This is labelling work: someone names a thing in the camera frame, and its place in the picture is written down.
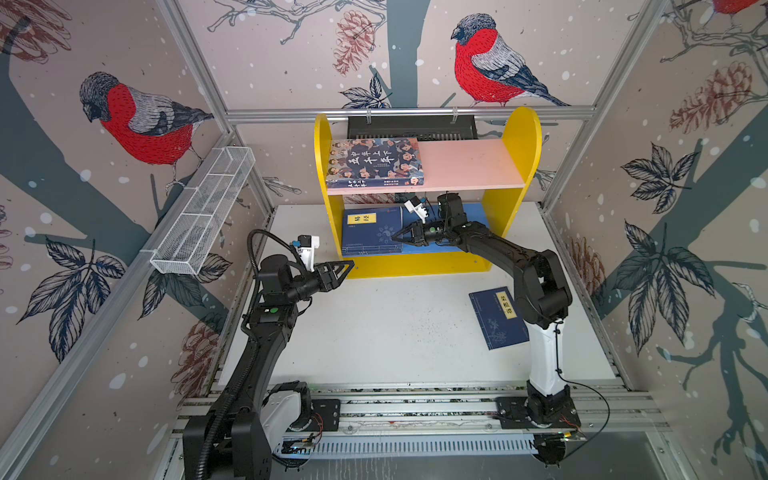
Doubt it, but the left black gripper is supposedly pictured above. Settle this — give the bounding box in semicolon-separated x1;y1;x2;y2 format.
285;260;353;304

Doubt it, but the blue book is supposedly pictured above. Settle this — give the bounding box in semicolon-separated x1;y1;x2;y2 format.
341;207;403;257
469;287;529;350

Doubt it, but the large illustrated colourful book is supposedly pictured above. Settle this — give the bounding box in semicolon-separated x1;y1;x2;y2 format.
326;138;425;189

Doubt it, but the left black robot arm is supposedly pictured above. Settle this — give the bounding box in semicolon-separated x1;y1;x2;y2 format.
182;254;355;479

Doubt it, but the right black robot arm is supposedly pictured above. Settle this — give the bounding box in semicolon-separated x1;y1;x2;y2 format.
392;193;573;427

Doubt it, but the black vent panel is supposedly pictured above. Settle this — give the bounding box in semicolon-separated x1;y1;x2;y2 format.
347;115;478;141

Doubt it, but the yellow pink blue shelf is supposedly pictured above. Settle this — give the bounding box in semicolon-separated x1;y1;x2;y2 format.
314;107;543;279

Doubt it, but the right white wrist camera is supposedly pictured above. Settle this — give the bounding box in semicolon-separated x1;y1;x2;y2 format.
404;196;429;224

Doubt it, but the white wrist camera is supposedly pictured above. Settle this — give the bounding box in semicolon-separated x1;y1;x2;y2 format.
404;196;429;224
292;234;320;272

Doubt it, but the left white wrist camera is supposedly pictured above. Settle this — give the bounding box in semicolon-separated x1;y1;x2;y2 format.
292;234;320;272

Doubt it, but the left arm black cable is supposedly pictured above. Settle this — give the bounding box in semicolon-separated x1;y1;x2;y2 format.
245;229;301;313

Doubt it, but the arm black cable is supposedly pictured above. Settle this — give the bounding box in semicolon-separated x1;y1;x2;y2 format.
245;229;301;313
551;323;612;448

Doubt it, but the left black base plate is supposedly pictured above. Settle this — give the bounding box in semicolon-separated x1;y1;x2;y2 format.
287;399;341;433

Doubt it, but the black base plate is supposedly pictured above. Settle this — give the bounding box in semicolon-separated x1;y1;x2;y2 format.
287;399;341;433
494;396;582;430

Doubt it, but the white wire mesh basket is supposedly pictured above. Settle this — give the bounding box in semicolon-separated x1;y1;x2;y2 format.
150;146;255;275

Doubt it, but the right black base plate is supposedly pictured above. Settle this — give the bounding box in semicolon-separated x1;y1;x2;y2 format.
494;396;582;430

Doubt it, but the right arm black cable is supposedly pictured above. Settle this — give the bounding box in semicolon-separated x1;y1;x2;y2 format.
551;323;612;448

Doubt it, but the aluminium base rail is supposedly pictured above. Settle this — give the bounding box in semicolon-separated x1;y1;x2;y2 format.
278;385;670;460

